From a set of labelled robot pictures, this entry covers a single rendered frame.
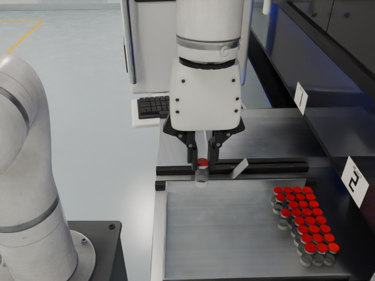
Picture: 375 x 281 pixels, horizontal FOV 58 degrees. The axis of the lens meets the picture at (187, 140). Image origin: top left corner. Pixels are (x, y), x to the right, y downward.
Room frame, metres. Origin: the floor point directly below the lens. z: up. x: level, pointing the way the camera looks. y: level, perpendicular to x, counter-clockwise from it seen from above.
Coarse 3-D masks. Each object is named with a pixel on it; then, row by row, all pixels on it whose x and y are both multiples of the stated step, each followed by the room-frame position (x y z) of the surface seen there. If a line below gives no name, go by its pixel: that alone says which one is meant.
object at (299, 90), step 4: (296, 88) 0.87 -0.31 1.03; (300, 88) 0.84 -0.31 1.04; (296, 92) 0.87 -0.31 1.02; (300, 92) 0.84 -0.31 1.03; (304, 92) 0.81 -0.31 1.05; (296, 96) 0.86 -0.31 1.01; (300, 96) 0.83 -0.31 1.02; (304, 96) 0.81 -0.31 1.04; (296, 100) 0.85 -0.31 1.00; (304, 100) 0.80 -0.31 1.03; (296, 104) 0.85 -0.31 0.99; (304, 104) 0.80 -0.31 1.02; (300, 108) 0.82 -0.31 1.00; (304, 108) 0.79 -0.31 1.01
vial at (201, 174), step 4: (208, 164) 0.42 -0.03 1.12; (200, 168) 0.41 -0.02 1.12; (204, 168) 0.41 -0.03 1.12; (208, 168) 0.42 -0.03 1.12; (196, 172) 0.41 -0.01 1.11; (200, 172) 0.41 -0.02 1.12; (204, 172) 0.41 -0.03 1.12; (208, 172) 0.41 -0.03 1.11; (196, 176) 0.41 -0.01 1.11; (200, 176) 0.41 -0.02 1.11; (204, 176) 0.41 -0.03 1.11; (196, 180) 0.41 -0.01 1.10; (200, 180) 0.41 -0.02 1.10; (204, 180) 0.41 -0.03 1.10; (196, 184) 0.41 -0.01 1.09; (200, 184) 0.40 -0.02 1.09; (204, 184) 0.41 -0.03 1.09
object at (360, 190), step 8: (344, 168) 0.53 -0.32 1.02; (352, 168) 0.51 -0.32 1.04; (344, 176) 0.52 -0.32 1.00; (352, 176) 0.50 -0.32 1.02; (360, 176) 0.48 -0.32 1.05; (344, 184) 0.52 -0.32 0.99; (352, 184) 0.49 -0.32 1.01; (360, 184) 0.47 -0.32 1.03; (368, 184) 0.45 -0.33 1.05; (352, 192) 0.48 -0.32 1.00; (360, 192) 0.46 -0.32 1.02; (360, 200) 0.45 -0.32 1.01
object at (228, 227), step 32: (192, 192) 0.60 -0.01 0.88; (224, 192) 0.60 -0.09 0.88; (256, 192) 0.60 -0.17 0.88; (192, 224) 0.50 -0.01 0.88; (224, 224) 0.50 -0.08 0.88; (256, 224) 0.50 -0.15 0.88; (192, 256) 0.42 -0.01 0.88; (224, 256) 0.42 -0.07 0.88; (256, 256) 0.42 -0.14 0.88; (288, 256) 0.42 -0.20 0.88
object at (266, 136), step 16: (256, 112) 0.95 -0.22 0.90; (272, 112) 0.96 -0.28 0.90; (288, 112) 0.96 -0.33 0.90; (256, 128) 0.89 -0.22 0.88; (272, 128) 0.89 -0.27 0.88; (288, 128) 0.89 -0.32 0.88; (304, 128) 0.89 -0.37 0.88; (224, 144) 0.80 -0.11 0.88; (240, 144) 0.80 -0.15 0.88; (256, 144) 0.80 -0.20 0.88; (272, 144) 0.80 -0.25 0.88; (288, 144) 0.80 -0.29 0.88; (304, 144) 0.80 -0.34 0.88; (224, 160) 0.69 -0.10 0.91; (240, 160) 0.70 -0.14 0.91; (256, 160) 0.70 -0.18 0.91; (272, 160) 0.70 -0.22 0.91; (288, 160) 0.70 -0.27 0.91; (304, 160) 0.70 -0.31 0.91; (320, 160) 0.70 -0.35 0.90
